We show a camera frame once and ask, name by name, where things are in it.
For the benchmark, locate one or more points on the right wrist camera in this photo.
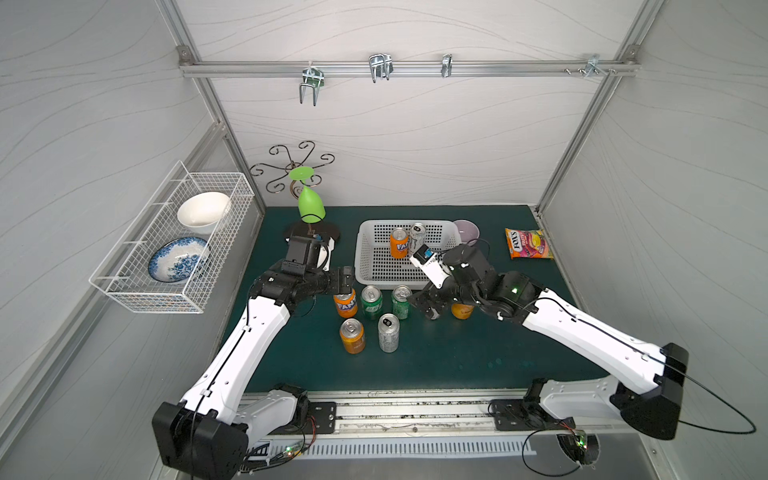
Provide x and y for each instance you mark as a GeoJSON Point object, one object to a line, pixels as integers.
{"type": "Point", "coordinates": [430, 263]}

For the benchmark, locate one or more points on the orange yellow drink can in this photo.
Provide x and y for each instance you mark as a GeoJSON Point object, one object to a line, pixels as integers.
{"type": "Point", "coordinates": [462, 311]}

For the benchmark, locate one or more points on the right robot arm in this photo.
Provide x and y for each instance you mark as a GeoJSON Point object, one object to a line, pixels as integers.
{"type": "Point", "coordinates": [644, 382]}

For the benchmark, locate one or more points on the metal hook far right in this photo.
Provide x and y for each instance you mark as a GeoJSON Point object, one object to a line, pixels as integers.
{"type": "Point", "coordinates": [592, 68]}

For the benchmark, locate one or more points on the green plastic wine glass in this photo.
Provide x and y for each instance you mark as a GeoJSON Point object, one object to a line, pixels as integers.
{"type": "Point", "coordinates": [310, 205]}

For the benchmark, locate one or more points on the metal hook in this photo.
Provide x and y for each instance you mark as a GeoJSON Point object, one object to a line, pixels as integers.
{"type": "Point", "coordinates": [446, 66]}
{"type": "Point", "coordinates": [381, 66]}
{"type": "Point", "coordinates": [312, 81]}
{"type": "Point", "coordinates": [592, 68]}

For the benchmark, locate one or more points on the aluminium top rail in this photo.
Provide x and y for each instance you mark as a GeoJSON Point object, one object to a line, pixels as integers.
{"type": "Point", "coordinates": [402, 69]}

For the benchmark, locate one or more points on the white wire wall basket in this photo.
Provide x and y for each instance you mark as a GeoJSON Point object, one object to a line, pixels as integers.
{"type": "Point", "coordinates": [123, 274]}

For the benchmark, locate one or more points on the black metal cup stand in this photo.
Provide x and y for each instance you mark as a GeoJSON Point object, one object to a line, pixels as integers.
{"type": "Point", "coordinates": [281, 183]}

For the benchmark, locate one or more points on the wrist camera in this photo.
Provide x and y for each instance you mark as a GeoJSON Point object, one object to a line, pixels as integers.
{"type": "Point", "coordinates": [430, 263]}
{"type": "Point", "coordinates": [307, 254]}

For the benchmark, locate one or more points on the aluminium rail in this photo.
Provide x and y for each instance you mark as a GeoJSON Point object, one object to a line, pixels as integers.
{"type": "Point", "coordinates": [414, 413]}
{"type": "Point", "coordinates": [402, 69]}

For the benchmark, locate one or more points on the white can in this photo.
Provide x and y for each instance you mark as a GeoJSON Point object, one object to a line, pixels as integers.
{"type": "Point", "coordinates": [389, 332]}
{"type": "Point", "coordinates": [417, 237]}

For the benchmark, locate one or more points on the blue patterned plate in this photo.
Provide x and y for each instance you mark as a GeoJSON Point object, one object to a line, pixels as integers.
{"type": "Point", "coordinates": [179, 260]}

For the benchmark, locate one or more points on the orange Fanta can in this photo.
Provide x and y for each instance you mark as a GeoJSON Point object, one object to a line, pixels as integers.
{"type": "Point", "coordinates": [346, 304]}

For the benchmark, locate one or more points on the green soda can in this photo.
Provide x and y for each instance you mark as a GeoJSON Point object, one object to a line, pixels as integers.
{"type": "Point", "coordinates": [371, 302]}

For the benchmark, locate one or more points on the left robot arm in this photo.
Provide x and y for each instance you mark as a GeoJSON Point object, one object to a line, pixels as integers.
{"type": "Point", "coordinates": [207, 434]}

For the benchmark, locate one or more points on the metal hook far left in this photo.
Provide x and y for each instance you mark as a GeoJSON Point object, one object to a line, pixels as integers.
{"type": "Point", "coordinates": [312, 81]}

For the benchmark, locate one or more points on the aluminium front rail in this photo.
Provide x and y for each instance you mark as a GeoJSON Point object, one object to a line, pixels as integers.
{"type": "Point", "coordinates": [414, 413]}

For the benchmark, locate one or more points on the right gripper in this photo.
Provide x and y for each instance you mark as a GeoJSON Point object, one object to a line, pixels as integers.
{"type": "Point", "coordinates": [432, 298]}

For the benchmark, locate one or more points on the white bowl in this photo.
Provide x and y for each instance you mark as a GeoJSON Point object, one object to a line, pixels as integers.
{"type": "Point", "coordinates": [202, 213]}

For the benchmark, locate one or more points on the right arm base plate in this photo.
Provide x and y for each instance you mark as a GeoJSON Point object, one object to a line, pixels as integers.
{"type": "Point", "coordinates": [518, 415]}

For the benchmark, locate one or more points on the Fox's candy bag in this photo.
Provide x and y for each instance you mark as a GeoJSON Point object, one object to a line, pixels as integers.
{"type": "Point", "coordinates": [531, 244]}

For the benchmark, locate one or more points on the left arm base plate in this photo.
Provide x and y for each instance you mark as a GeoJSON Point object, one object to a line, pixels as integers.
{"type": "Point", "coordinates": [316, 417]}

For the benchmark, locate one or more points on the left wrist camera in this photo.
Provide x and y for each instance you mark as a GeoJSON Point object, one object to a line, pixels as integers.
{"type": "Point", "coordinates": [307, 254]}

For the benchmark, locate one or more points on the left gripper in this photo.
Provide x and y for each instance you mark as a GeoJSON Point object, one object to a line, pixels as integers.
{"type": "Point", "coordinates": [345, 280]}

